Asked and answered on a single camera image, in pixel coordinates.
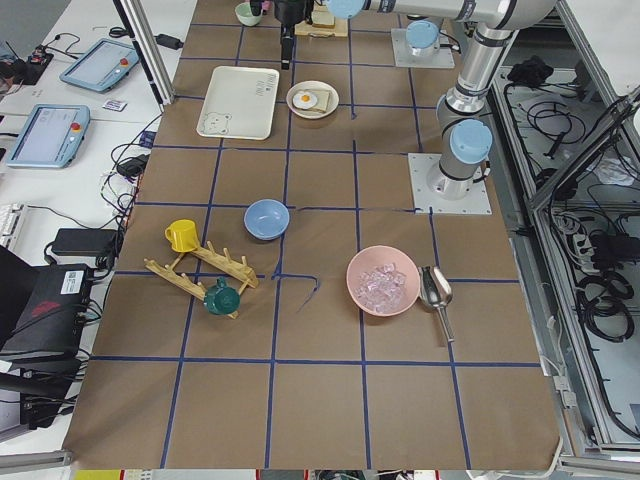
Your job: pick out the teach pendant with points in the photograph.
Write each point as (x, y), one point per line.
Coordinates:
(51, 137)
(101, 67)

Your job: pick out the dark green mug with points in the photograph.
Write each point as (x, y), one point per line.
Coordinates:
(221, 299)

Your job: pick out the cream bear tray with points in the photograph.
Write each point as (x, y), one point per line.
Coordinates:
(239, 103)

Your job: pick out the far teach pendant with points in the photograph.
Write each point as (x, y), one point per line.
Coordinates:
(101, 67)

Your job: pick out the metal ice scoop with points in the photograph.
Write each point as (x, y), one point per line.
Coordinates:
(436, 294)

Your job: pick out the green bowl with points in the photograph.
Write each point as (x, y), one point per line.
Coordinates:
(245, 15)

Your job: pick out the cream round plate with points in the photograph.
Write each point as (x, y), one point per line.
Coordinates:
(313, 85)

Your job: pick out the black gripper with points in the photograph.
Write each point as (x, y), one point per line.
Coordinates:
(288, 11)

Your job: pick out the pink bowl with ice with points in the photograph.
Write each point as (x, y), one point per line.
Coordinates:
(383, 280)

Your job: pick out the bread slice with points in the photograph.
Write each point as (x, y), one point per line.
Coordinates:
(323, 101)
(323, 19)

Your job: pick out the black computer box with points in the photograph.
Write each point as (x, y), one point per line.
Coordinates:
(41, 309)

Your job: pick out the blue bowl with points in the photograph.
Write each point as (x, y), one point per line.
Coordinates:
(266, 219)

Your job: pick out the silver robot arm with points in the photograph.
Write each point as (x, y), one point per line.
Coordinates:
(466, 141)
(420, 34)

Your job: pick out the black power adapter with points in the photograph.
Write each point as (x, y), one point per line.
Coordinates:
(83, 242)

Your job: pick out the near teach pendant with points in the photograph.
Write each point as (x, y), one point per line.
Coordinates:
(51, 137)

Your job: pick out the yellow mug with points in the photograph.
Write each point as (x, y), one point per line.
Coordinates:
(182, 235)

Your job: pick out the wooden cutting board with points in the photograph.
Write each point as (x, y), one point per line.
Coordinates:
(307, 29)

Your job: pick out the bread slice on plate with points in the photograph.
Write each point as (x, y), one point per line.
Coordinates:
(323, 101)

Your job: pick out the fried egg toy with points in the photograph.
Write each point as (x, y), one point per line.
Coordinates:
(304, 100)

